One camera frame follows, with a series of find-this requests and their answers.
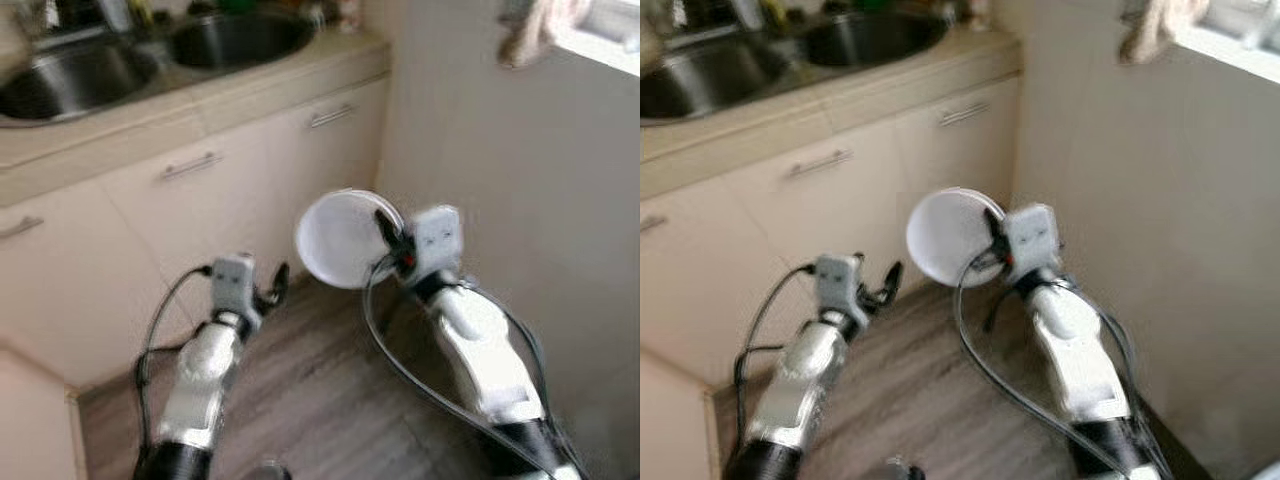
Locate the white floral plate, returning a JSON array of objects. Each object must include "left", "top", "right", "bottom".
[
  {"left": 294, "top": 187, "right": 407, "bottom": 292},
  {"left": 905, "top": 186, "right": 1008, "bottom": 289}
]

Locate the beige hanging towel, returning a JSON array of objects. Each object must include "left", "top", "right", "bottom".
[
  {"left": 1118, "top": 0, "right": 1213, "bottom": 67},
  {"left": 498, "top": 0, "right": 593, "bottom": 70}
]

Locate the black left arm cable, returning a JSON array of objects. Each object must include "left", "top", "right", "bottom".
[
  {"left": 733, "top": 262, "right": 819, "bottom": 451},
  {"left": 135, "top": 265, "right": 213, "bottom": 451}
]

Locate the white window frame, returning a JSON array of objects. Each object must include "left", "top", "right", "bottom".
[
  {"left": 555, "top": 0, "right": 641, "bottom": 78},
  {"left": 1175, "top": 0, "right": 1280, "bottom": 86}
]

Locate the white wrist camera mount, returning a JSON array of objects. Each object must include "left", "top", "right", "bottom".
[
  {"left": 411, "top": 204, "right": 464, "bottom": 283},
  {"left": 1003, "top": 203, "right": 1061, "bottom": 281},
  {"left": 210, "top": 254, "right": 264, "bottom": 323},
  {"left": 815, "top": 253, "right": 869, "bottom": 323}
]

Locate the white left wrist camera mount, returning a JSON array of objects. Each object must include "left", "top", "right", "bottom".
[
  {"left": 210, "top": 254, "right": 264, "bottom": 323},
  {"left": 815, "top": 253, "right": 869, "bottom": 323}
]

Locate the stainless steel double sink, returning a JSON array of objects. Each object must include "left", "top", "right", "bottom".
[
  {"left": 640, "top": 8, "right": 951, "bottom": 123},
  {"left": 0, "top": 8, "right": 323, "bottom": 128}
]

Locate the cream side cabinet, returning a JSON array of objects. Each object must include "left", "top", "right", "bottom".
[
  {"left": 0, "top": 343, "right": 89, "bottom": 480},
  {"left": 640, "top": 348, "right": 721, "bottom": 480}
]

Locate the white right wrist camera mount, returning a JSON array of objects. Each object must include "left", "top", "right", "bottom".
[
  {"left": 1003, "top": 203, "right": 1061, "bottom": 281},
  {"left": 411, "top": 204, "right": 464, "bottom": 283}
]

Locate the cream kitchen sink cabinet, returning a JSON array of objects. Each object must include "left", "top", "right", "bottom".
[
  {"left": 640, "top": 70, "right": 1021, "bottom": 386},
  {"left": 0, "top": 75, "right": 393, "bottom": 393}
]

